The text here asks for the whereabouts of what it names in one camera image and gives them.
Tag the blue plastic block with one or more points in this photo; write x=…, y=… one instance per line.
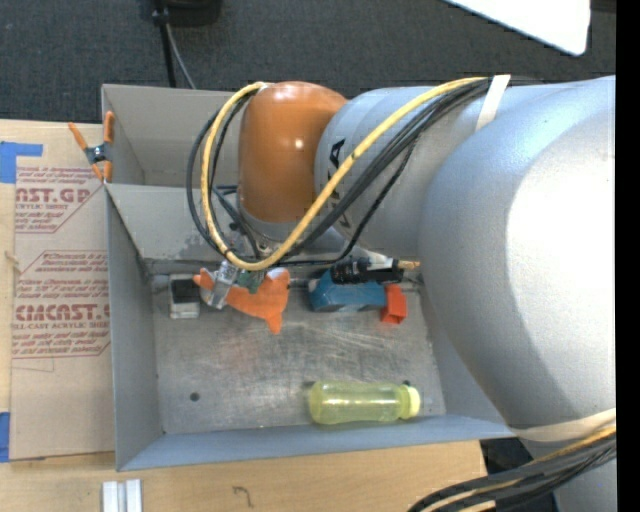
x=340, y=298

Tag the yellow clear plastic bottle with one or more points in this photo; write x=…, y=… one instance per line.
x=360, y=404

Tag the brown cardboard board red print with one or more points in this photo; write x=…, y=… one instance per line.
x=55, y=300

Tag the black cylinder on white bracket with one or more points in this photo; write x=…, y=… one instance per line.
x=356, y=270

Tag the grey metal bin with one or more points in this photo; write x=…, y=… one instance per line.
x=240, y=365

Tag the red-orange small block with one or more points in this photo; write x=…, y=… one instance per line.
x=395, y=305

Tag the orange toy fish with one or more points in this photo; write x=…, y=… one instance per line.
x=260, y=299

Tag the small black and white box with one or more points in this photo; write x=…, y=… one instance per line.
x=184, y=299

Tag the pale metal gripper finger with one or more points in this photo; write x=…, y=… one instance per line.
x=209, y=296
x=227, y=276

